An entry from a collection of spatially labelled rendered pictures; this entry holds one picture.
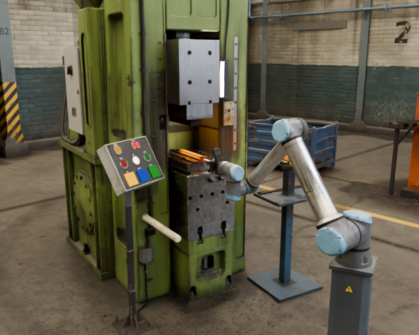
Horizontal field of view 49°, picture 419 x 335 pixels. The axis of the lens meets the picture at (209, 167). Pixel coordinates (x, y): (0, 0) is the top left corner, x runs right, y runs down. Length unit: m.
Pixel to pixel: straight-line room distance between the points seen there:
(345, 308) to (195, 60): 1.68
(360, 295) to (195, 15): 1.95
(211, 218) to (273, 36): 9.19
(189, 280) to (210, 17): 1.77
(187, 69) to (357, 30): 8.09
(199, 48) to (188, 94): 0.29
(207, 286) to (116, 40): 1.80
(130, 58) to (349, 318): 1.94
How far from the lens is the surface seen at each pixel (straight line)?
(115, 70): 3.24
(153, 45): 2.94
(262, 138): 6.87
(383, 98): 10.44
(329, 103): 11.07
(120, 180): 2.49
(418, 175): 5.93
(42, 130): 8.97
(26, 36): 8.82
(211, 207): 3.08
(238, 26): 3.28
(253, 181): 2.79
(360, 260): 2.51
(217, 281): 3.34
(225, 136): 3.27
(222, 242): 3.23
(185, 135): 3.48
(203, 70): 2.95
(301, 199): 3.22
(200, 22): 3.11
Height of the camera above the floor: 1.66
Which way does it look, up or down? 14 degrees down
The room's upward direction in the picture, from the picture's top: straight up
